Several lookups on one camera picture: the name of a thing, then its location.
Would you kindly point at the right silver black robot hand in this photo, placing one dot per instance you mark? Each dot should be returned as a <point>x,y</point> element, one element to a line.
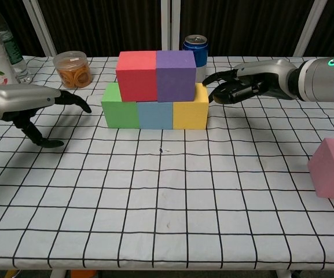
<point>259,79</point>

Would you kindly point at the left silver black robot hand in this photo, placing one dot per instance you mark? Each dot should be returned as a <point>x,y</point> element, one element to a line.
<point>19,100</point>

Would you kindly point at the yellow foam cube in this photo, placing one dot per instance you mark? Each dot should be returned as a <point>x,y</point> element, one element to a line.
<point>191,114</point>

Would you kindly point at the purple foam cube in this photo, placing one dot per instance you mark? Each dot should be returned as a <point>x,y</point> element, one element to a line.
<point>174,78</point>

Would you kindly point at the green foam cube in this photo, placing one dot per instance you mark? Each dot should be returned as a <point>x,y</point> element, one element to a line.
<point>117,113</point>

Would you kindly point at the light blue foam cube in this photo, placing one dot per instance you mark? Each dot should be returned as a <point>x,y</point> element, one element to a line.
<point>155,116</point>

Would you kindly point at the red foam cube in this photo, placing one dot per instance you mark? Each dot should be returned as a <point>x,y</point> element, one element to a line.
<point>136,78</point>

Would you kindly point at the clear water bottle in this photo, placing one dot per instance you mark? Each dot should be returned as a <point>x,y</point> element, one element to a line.
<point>14,55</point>

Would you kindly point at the clear jar of rubber bands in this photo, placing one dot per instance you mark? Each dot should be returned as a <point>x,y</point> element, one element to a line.
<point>74,72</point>

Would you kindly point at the blue soda can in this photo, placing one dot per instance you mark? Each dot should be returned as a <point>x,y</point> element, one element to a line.
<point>200,55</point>

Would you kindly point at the white black grid tablecloth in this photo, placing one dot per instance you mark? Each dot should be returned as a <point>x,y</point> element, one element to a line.
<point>166,202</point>

